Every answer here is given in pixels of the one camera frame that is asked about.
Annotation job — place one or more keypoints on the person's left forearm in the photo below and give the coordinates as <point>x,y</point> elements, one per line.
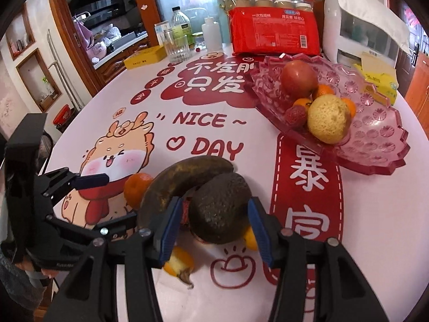
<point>16,290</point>

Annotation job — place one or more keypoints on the brown overripe banana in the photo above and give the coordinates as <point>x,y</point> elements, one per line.
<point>177,182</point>

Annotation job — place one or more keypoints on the clear drinking glass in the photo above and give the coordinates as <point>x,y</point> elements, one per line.
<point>177,50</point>

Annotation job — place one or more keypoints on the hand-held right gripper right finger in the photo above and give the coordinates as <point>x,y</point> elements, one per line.
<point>259,233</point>

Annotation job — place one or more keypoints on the white squeeze bottle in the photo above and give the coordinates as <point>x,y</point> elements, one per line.
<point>212,37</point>

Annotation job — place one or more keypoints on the brown entrance door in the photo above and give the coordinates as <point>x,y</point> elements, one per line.
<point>405,73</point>

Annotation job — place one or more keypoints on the dark avocado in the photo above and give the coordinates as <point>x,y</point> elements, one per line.
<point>218,208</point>

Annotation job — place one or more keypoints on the red jujube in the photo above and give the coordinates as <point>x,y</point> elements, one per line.
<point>295,116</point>
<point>186,213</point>

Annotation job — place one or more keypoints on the red plastic package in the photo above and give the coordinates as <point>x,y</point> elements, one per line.
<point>271,33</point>

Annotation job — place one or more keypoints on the pink glass fruit bowl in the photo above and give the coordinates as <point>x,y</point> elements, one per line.
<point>375,141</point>

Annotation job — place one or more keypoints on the red apple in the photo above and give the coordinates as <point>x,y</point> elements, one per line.
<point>298,78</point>

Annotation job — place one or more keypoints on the person's left hand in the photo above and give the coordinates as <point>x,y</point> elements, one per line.
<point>48,273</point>

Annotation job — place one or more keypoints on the clear plastic bottle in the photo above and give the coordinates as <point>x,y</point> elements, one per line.
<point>181,23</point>

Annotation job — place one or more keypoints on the black range hood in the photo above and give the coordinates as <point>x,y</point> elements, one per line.
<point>104,6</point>

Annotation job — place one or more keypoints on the small yellow flat box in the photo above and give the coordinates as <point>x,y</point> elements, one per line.
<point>144,58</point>

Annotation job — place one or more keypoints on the pink plastic bag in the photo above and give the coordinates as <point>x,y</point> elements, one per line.
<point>88,40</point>

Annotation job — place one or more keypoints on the wooden lower kitchen cabinet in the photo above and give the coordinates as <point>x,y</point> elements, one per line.
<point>117,63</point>

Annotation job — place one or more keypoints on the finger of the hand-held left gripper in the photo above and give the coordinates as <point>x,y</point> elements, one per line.
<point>110,229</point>
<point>94,179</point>

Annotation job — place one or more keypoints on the wooden wall cabinet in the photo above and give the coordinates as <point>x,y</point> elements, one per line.
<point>420,87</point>

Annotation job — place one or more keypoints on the small glass jar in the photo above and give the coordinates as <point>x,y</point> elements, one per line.
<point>198,42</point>

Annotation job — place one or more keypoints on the yellow pear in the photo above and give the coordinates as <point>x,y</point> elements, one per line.
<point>328,120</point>

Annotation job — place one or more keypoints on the printed pink tablecloth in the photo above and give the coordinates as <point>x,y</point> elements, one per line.
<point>368,224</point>

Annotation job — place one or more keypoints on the yellow tissue box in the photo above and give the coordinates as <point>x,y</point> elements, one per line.
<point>382,84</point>

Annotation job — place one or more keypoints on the red basin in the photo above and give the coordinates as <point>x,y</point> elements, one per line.
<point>63,115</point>

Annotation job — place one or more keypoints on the orange tangerine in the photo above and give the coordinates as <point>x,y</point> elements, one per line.
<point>249,240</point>
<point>301,104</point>
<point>137,189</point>
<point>324,91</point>
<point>351,107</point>

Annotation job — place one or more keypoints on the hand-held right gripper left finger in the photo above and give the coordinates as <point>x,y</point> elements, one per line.
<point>169,229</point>

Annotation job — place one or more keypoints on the metal poles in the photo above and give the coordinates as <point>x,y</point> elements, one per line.
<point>62,70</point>

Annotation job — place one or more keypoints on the white countertop appliance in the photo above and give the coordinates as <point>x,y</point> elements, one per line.
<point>335,33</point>

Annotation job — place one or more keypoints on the clear plastic box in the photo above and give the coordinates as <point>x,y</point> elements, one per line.
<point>159,33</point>

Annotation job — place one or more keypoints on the wooden wall niche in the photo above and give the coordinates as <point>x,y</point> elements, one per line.
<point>37,80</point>
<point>20,33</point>

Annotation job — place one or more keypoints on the white cloth cover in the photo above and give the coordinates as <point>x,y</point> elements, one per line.
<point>385,23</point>

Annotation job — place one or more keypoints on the slim glass jar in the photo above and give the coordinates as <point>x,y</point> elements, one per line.
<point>167,33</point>

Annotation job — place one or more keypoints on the small yellow banana piece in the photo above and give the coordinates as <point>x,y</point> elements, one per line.
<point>179,263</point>

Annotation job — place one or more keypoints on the beige lidded jar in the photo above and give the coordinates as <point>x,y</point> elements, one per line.
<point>304,6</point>
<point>264,1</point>
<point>285,3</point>
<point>242,1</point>

